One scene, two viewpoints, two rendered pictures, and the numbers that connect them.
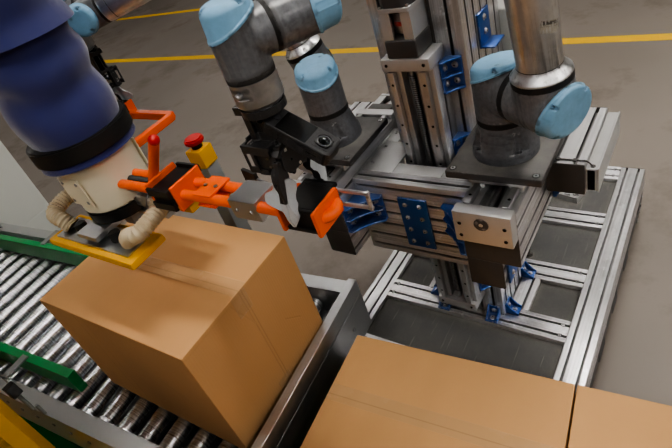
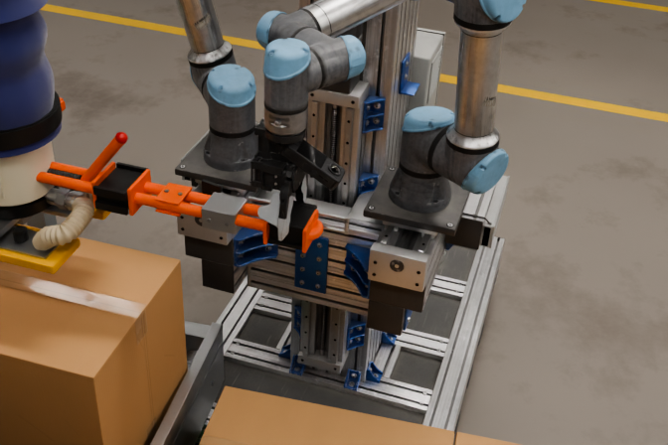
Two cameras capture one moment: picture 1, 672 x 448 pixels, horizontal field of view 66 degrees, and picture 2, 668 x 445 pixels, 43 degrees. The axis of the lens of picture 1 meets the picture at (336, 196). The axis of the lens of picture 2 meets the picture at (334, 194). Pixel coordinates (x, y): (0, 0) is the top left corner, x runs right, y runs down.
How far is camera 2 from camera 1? 85 cm
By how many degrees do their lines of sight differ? 23
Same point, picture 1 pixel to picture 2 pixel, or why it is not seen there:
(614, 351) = (466, 428)
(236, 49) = (293, 86)
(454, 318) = (306, 384)
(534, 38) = (477, 108)
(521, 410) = not seen: outside the picture
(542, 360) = not seen: hidden behind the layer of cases
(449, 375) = (334, 425)
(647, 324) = (498, 402)
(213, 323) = (119, 344)
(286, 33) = (327, 79)
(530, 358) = not seen: hidden behind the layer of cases
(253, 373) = (132, 411)
